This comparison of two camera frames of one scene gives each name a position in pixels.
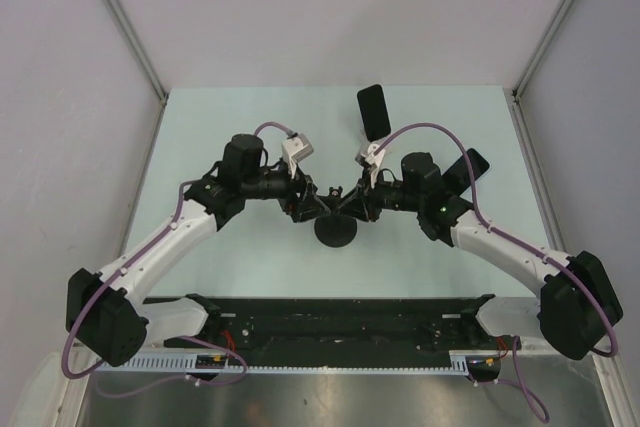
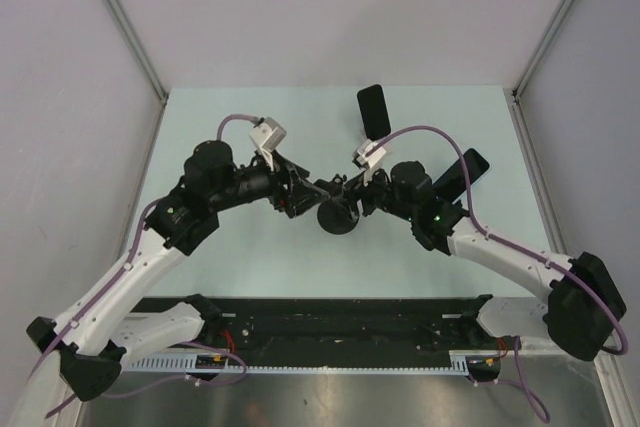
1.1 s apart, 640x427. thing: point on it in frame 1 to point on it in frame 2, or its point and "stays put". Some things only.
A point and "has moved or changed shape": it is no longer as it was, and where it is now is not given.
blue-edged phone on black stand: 458,177 stays put
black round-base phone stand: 335,229 has moved or changed shape
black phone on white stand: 374,112 stays put
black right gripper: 362,201 stays put
